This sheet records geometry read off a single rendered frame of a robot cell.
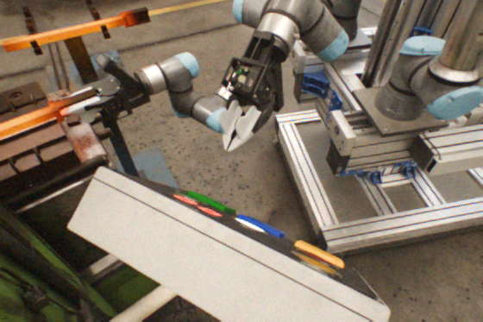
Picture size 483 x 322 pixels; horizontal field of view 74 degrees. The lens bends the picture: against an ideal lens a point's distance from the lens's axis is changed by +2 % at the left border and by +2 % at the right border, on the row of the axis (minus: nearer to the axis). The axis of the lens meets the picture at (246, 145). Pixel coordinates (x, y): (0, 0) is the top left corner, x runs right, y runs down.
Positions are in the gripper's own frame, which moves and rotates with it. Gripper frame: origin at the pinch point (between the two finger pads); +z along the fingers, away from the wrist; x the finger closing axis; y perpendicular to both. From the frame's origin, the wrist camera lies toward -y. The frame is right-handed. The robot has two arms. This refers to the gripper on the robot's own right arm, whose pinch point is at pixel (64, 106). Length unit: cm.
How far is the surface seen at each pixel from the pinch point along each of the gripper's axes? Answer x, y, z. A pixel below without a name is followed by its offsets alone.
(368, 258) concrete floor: -57, 101, -84
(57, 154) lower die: -11.9, 2.3, 5.8
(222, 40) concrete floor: 159, 103, -145
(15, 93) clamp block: 17.0, 2.7, 8.4
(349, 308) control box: -71, -19, -12
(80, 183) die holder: -15.9, 9.3, 4.9
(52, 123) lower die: -2.7, 1.0, 3.8
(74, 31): 39.2, 1.9, -13.9
